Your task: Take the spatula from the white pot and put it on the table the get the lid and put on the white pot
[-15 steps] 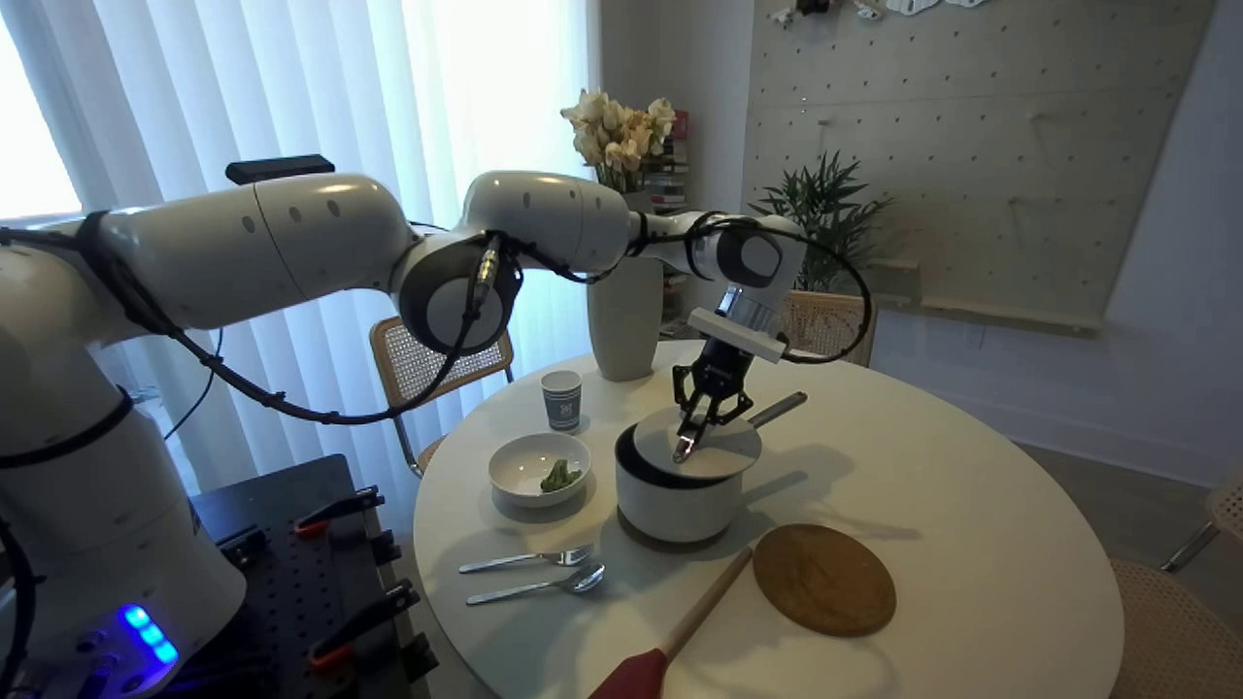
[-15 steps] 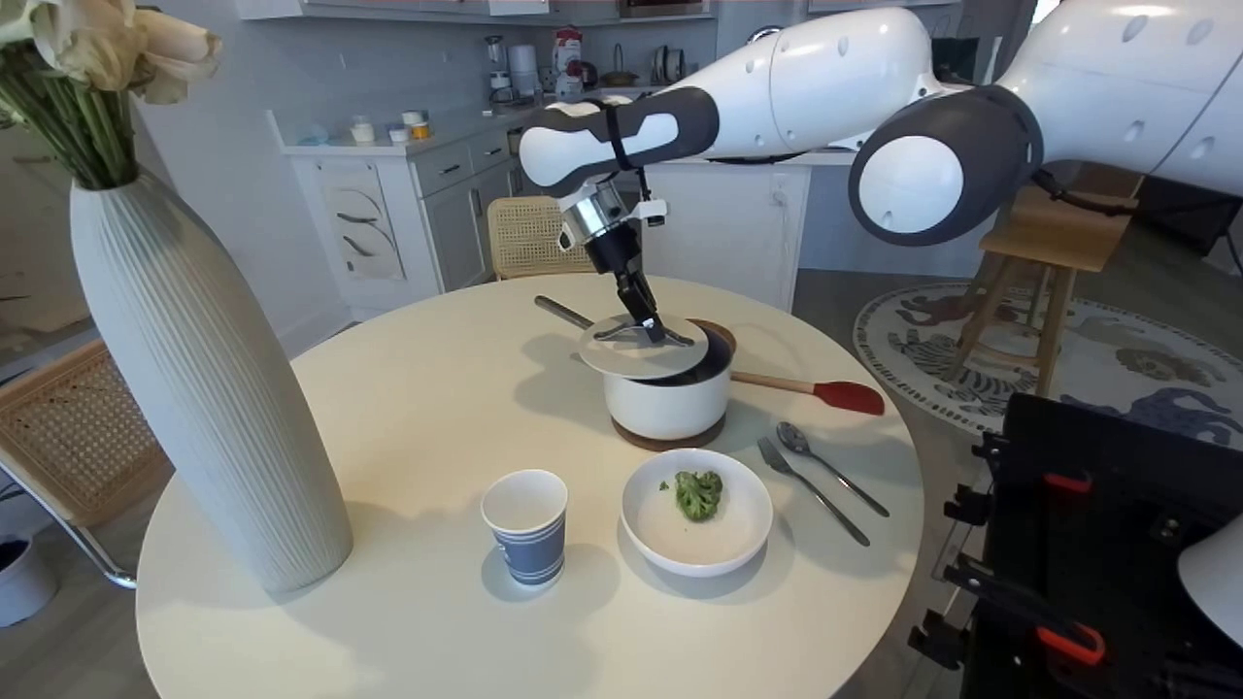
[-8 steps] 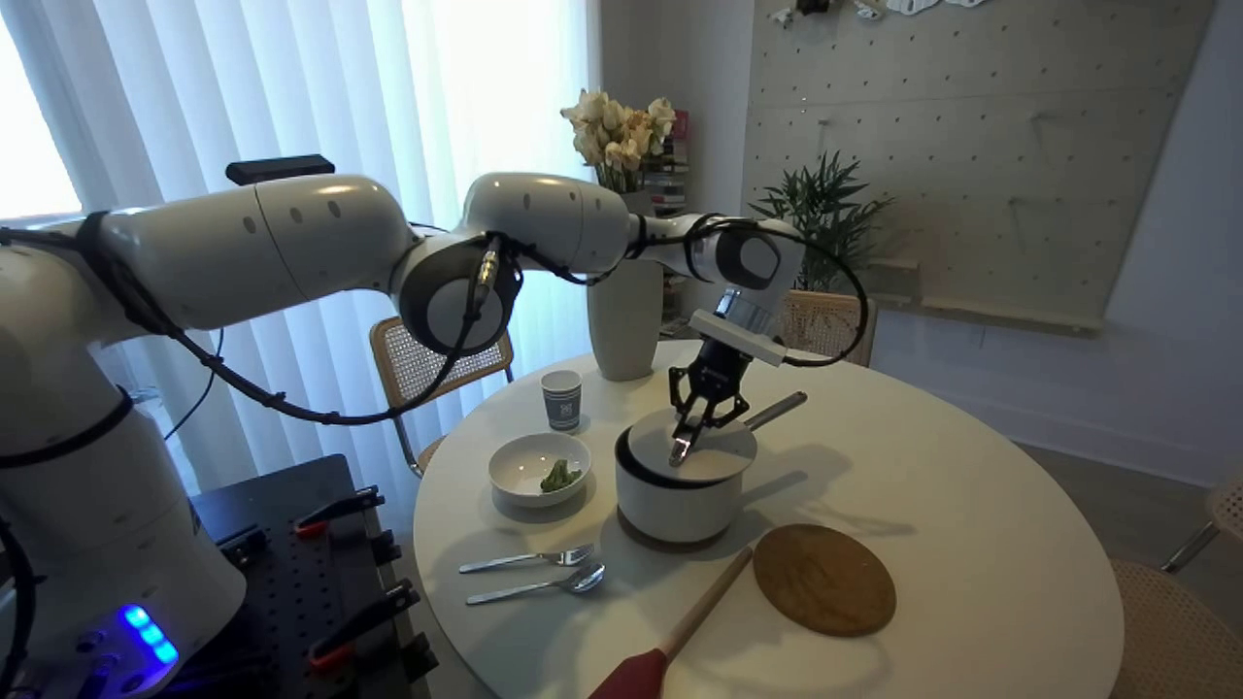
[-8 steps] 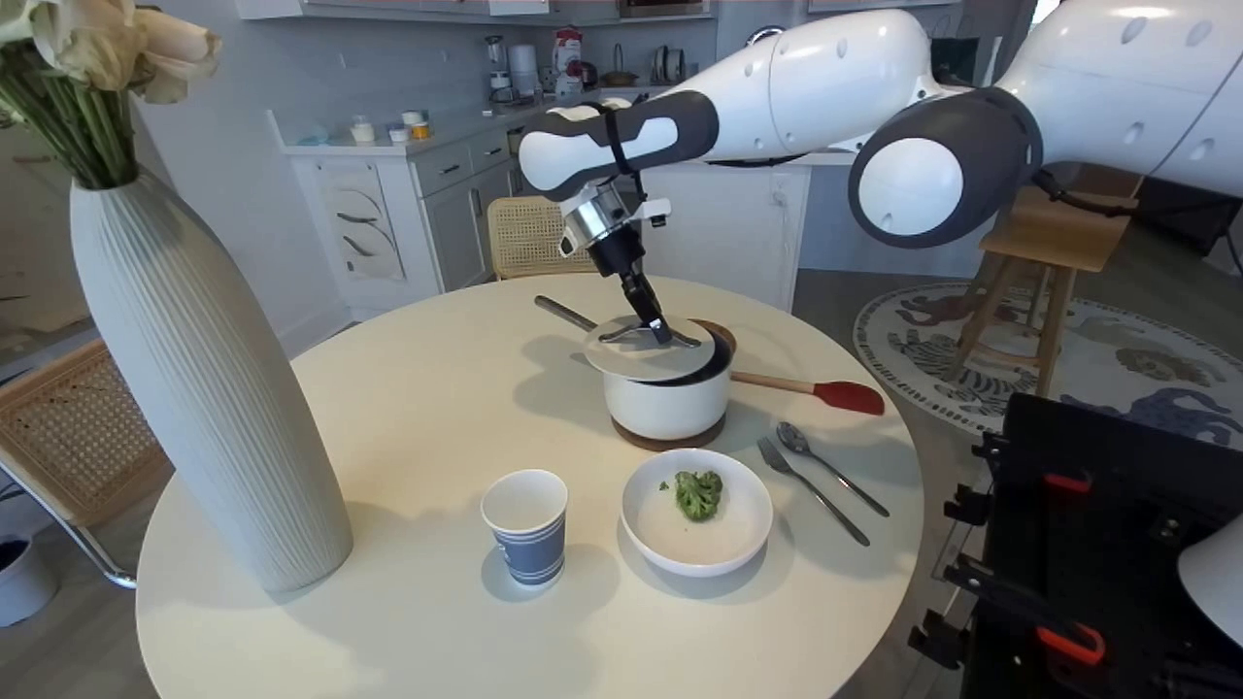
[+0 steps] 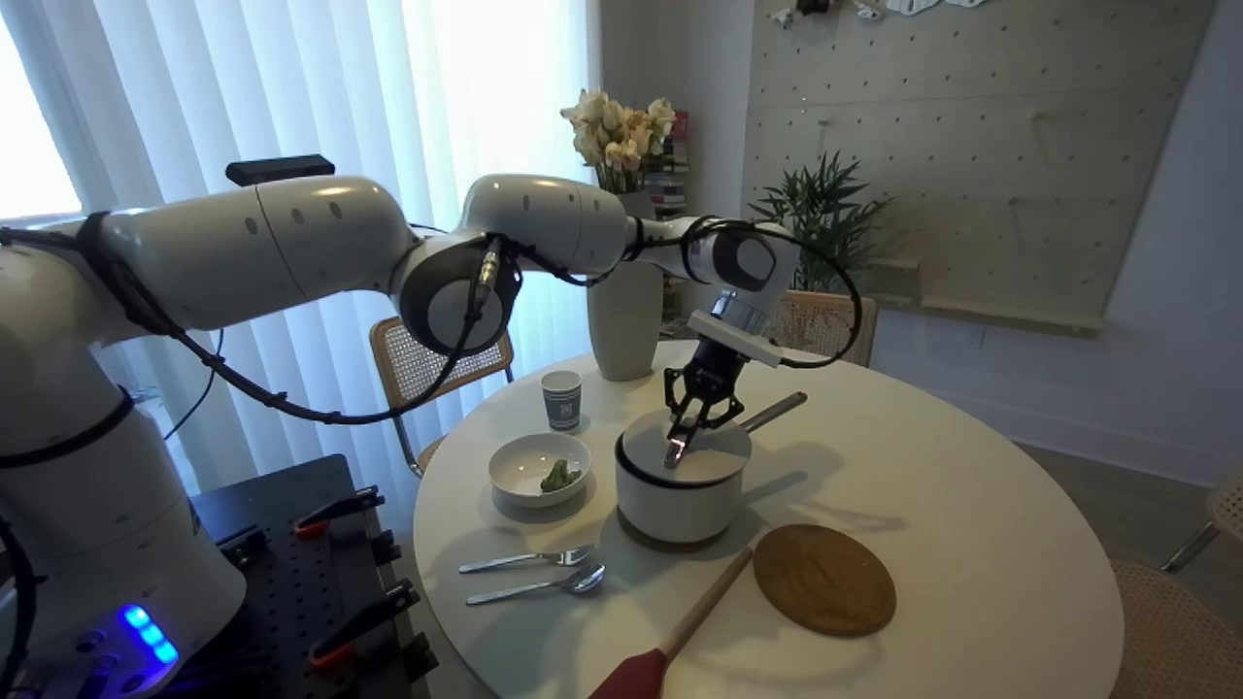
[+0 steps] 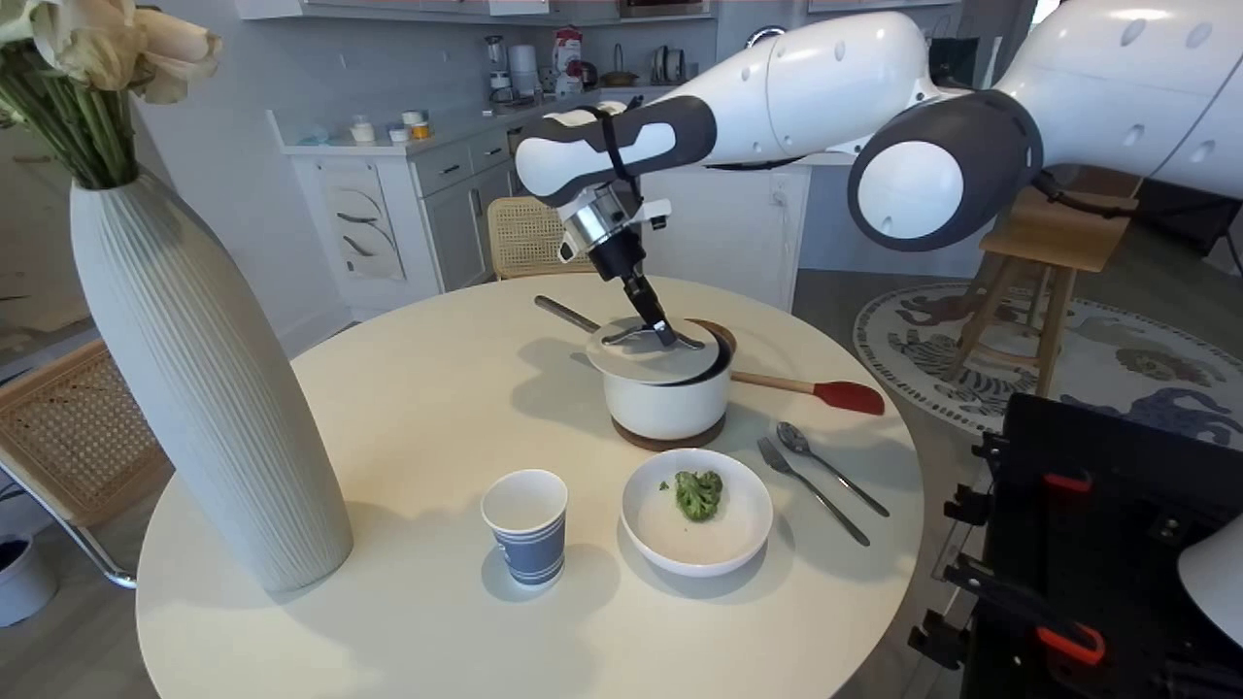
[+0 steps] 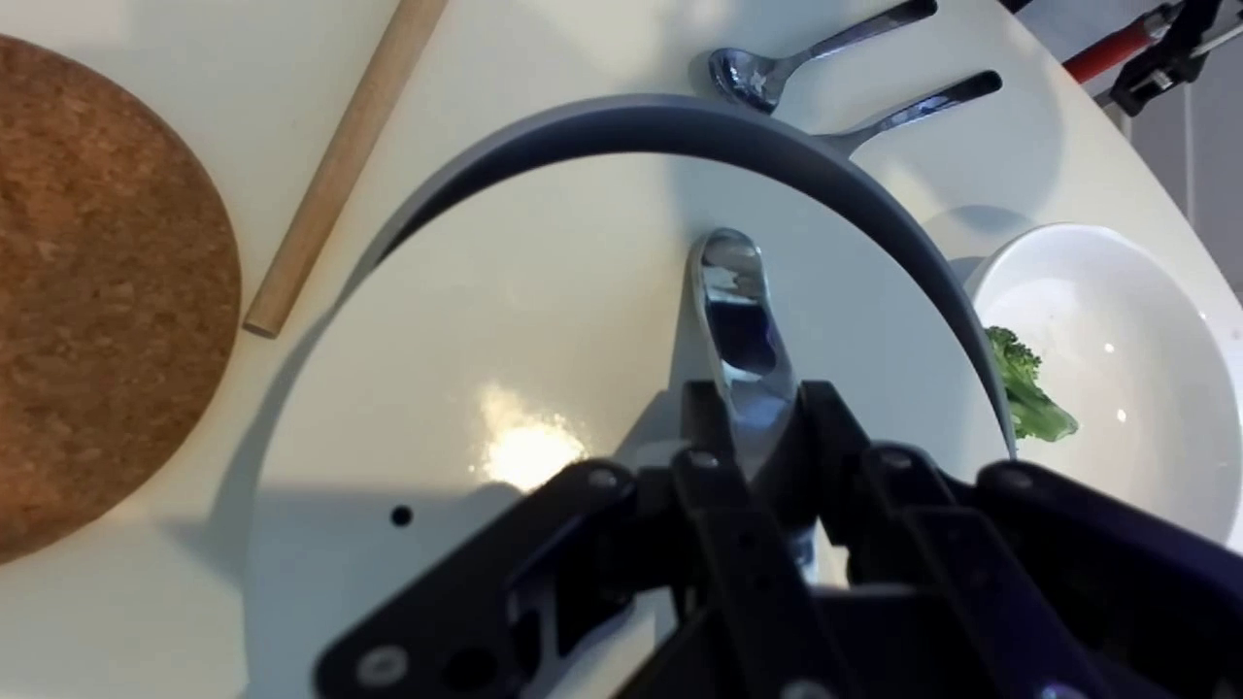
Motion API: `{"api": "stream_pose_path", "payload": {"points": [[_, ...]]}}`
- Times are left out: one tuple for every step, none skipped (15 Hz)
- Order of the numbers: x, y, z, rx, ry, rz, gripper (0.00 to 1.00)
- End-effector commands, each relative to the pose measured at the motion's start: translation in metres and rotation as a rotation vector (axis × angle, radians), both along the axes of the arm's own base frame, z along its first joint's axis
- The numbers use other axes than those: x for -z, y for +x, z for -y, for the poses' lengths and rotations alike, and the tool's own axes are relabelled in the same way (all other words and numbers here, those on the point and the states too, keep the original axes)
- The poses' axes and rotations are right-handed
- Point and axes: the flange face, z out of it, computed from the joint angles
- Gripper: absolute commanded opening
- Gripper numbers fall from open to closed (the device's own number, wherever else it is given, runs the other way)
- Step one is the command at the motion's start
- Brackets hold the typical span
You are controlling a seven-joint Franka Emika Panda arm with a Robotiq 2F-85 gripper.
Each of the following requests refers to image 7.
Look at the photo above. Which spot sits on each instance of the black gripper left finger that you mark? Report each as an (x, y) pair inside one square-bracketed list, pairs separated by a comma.
[(570, 595)]

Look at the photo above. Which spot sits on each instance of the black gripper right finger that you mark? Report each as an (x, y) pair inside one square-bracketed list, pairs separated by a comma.
[(1072, 595)]

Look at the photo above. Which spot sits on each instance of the white round pot lid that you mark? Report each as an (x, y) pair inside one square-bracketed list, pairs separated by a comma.
[(519, 335)]

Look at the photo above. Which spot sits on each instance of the wooden spatula red head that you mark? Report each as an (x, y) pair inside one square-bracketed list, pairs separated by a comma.
[(350, 140)]

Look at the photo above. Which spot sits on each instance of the green broccoli piece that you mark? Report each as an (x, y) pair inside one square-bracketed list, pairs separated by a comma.
[(1032, 391)]

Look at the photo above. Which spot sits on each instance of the white ceramic bowl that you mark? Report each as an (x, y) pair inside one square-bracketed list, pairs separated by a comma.
[(1140, 361)]

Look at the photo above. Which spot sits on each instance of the silver fork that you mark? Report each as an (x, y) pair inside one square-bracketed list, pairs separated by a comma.
[(905, 109)]

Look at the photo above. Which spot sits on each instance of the black clamp orange grip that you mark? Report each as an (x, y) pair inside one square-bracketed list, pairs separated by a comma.
[(1150, 44)]

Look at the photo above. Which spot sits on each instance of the round cork trivet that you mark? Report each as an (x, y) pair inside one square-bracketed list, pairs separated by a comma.
[(90, 295)]

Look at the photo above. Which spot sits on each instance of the silver spoon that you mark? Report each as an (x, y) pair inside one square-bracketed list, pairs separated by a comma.
[(778, 63)]

